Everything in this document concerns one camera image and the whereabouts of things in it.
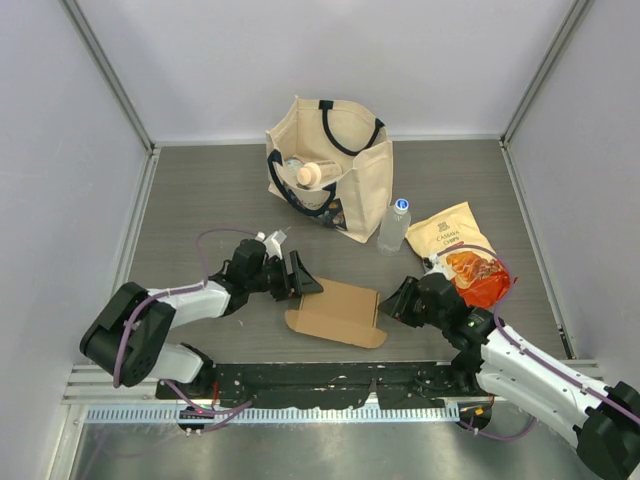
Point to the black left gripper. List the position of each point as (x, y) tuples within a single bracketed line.
[(304, 282)]

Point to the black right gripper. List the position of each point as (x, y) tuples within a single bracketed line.
[(398, 306)]

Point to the brown cardboard box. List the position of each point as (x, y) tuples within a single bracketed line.
[(341, 313)]

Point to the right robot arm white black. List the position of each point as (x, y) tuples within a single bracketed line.
[(599, 420)]

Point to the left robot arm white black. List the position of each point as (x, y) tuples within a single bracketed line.
[(128, 339)]

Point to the clear plastic water bottle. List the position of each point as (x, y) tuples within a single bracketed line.
[(393, 227)]

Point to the cassava chips snack bag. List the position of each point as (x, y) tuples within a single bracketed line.
[(478, 275)]

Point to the peach capped bottle in bag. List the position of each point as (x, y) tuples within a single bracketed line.
[(313, 174)]

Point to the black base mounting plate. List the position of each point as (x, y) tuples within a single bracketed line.
[(332, 386)]

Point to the white item in bag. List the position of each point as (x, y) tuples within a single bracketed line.
[(294, 163)]

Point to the beige canvas tote bag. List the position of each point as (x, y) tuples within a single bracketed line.
[(344, 132)]

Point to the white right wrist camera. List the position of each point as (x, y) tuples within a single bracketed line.
[(433, 265)]

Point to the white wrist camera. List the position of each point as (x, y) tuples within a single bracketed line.
[(273, 243), (433, 265)]

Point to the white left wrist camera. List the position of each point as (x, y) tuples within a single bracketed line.
[(273, 243)]

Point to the white slotted cable duct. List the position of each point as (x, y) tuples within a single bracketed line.
[(175, 413)]

